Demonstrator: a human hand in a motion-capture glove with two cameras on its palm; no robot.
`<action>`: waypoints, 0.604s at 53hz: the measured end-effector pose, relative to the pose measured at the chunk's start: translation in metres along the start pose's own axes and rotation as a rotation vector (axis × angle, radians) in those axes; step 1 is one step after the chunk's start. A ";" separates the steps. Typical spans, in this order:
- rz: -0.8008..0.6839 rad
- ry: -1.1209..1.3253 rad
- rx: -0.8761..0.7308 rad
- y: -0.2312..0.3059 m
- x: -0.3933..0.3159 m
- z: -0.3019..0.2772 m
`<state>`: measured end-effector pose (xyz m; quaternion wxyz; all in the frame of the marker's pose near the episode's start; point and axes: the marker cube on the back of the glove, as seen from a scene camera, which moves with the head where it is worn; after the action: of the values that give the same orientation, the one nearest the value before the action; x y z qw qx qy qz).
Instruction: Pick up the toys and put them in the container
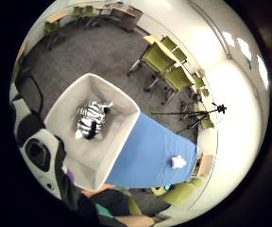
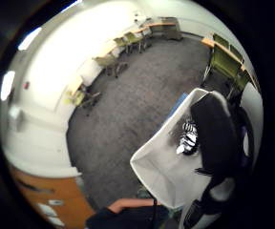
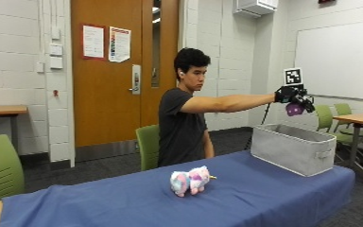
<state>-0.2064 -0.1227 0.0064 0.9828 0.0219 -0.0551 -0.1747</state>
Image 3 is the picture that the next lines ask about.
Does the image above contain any purple soft toy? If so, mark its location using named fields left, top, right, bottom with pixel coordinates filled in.
left=284, top=102, right=307, bottom=117

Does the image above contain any white marker cube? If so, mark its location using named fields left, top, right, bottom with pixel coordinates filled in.
left=283, top=67, right=304, bottom=86

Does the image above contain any wooden table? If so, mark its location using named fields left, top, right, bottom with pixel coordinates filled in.
left=0, top=104, right=30, bottom=152
left=332, top=111, right=363, bottom=186

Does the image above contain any grey fabric storage bin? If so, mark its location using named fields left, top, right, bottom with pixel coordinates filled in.
left=250, top=123, right=337, bottom=178

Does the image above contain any whiteboard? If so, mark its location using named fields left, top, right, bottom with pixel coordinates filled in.
left=294, top=19, right=363, bottom=102

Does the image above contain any the person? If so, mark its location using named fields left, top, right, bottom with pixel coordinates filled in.
left=156, top=47, right=317, bottom=168

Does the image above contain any pastel unicorn soft toy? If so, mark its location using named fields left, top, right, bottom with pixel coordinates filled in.
left=170, top=166, right=218, bottom=198

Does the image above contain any blue tablecloth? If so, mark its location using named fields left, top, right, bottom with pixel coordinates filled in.
left=0, top=149, right=356, bottom=227

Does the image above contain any wooden door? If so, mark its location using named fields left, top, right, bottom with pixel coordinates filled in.
left=70, top=0, right=180, bottom=148

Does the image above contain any colourful paper notice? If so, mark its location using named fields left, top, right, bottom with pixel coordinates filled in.
left=107, top=26, right=132, bottom=63

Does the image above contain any white paper notice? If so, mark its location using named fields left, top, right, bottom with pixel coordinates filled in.
left=82, top=24, right=106, bottom=60

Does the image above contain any black cable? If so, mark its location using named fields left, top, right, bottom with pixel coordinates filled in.
left=243, top=102, right=272, bottom=151

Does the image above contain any white wall box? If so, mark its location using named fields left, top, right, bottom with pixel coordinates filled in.
left=232, top=0, right=280, bottom=18

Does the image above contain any metal door handle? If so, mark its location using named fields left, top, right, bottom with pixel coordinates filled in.
left=127, top=63, right=143, bottom=96

